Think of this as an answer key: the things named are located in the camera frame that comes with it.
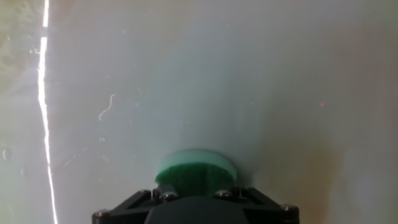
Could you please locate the green sponge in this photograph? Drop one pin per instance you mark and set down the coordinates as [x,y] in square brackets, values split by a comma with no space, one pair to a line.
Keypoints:
[189,179]

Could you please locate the beige marble slab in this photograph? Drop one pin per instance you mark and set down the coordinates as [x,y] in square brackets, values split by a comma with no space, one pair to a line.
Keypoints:
[217,77]

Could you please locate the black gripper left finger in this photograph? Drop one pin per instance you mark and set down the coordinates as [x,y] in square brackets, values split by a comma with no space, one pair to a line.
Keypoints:
[124,214]

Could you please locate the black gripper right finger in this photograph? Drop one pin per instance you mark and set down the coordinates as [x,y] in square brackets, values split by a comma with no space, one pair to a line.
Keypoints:
[273,214]

